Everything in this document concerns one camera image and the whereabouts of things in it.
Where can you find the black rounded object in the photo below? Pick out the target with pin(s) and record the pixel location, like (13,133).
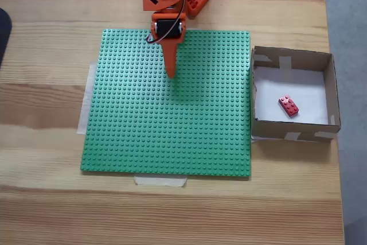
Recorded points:
(4,35)

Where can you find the green lego baseplate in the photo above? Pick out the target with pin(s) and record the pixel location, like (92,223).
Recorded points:
(137,118)

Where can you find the brown cardboard box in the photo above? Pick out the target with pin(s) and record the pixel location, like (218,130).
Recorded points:
(266,130)

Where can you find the red lego block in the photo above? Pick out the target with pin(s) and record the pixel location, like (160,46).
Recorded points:
(289,105)

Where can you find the white paper sheet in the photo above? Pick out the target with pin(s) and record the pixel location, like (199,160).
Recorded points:
(309,90)

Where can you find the masking tape strip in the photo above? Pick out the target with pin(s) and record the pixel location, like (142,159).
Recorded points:
(160,181)
(83,118)

